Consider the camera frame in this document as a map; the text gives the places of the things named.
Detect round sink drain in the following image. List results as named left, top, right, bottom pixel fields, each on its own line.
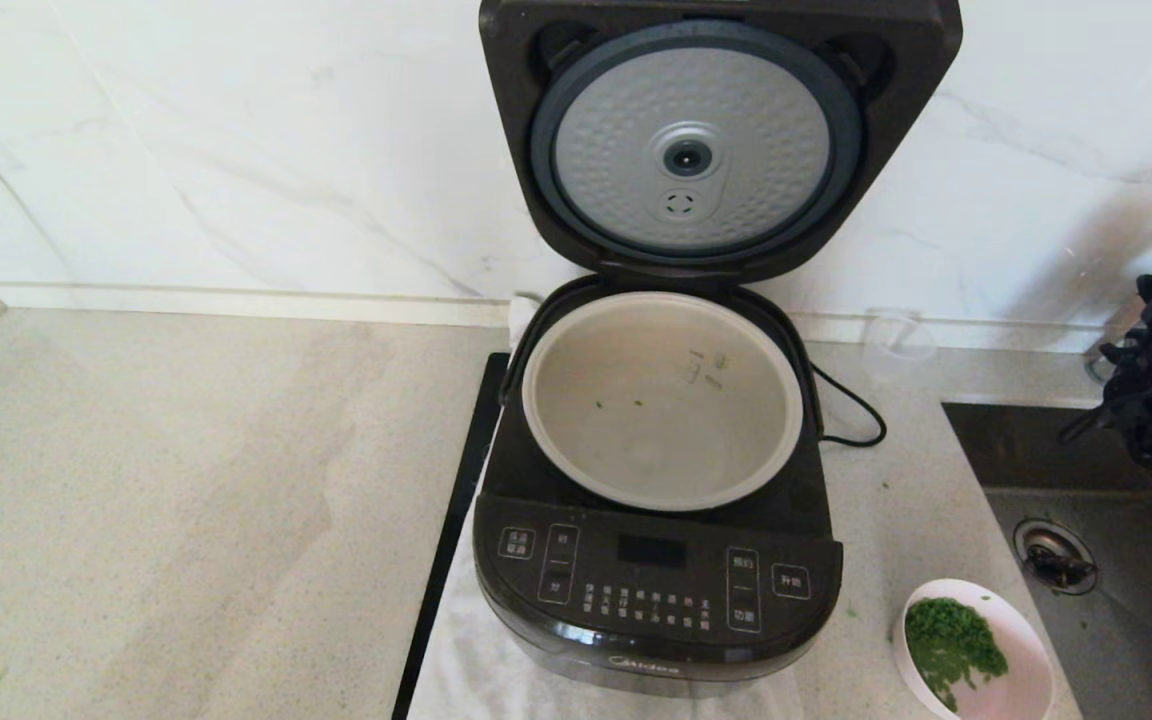
left=1012, top=517, right=1099, bottom=597

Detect grey inner cooking pot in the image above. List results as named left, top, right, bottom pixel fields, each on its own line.
left=521, top=291, right=805, bottom=514

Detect steel sink basin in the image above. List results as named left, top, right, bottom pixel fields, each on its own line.
left=941, top=402, right=1152, bottom=720

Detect white cloth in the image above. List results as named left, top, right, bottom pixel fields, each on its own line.
left=406, top=294, right=805, bottom=720

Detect chrome faucet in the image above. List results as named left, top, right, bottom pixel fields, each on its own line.
left=1084, top=300, right=1149, bottom=389

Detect pink bowl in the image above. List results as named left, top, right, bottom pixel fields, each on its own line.
left=893, top=579, right=1054, bottom=720

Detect black power cord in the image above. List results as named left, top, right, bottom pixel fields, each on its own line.
left=813, top=365, right=887, bottom=449

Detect black rice cooker base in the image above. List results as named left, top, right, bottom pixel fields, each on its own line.
left=472, top=275, right=845, bottom=699

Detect black flat strip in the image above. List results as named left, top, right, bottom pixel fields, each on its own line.
left=392, top=353, right=513, bottom=720

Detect chopped green onions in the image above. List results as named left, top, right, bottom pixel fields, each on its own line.
left=904, top=598, right=1009, bottom=713

